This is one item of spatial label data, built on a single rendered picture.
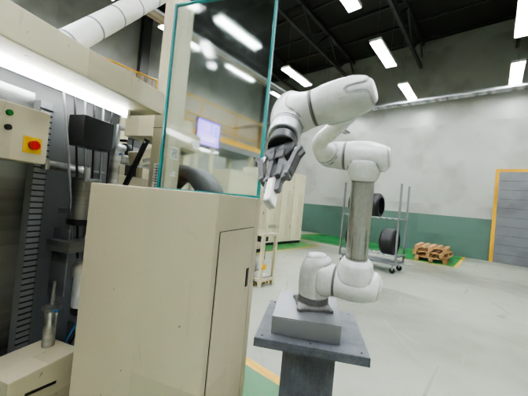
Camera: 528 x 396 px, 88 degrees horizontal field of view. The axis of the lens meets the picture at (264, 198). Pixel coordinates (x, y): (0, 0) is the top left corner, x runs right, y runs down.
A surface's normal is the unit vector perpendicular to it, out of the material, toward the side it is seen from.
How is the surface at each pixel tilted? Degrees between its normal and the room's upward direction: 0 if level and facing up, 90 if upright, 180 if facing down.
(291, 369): 90
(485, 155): 90
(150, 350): 90
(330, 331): 90
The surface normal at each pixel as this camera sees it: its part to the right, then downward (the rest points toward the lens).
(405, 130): -0.64, -0.07
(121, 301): -0.32, -0.04
